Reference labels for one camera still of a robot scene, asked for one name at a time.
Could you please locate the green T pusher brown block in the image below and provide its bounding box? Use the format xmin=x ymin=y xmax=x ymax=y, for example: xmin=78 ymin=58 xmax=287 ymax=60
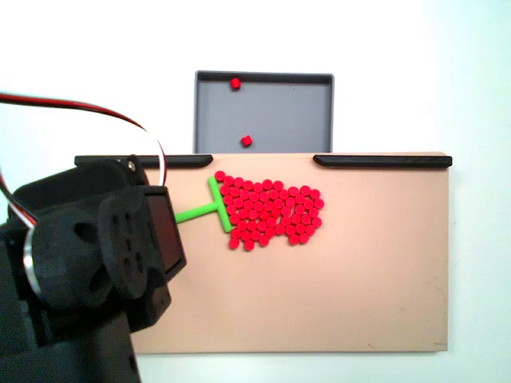
xmin=174 ymin=176 xmax=233 ymax=233

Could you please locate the red granule pile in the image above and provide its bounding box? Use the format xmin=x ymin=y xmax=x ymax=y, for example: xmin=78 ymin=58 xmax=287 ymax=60
xmin=214 ymin=170 xmax=325 ymax=251

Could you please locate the grey container tray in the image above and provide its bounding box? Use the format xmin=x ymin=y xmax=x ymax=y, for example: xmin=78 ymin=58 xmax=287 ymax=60
xmin=194 ymin=70 xmax=335 ymax=154

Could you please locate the beige flat board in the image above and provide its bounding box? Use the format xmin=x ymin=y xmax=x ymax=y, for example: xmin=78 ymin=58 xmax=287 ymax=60
xmin=75 ymin=151 xmax=452 ymax=354

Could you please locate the black edge rail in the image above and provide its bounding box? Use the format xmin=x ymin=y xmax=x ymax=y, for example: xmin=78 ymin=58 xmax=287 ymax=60
xmin=74 ymin=154 xmax=214 ymax=170
xmin=313 ymin=154 xmax=454 ymax=171

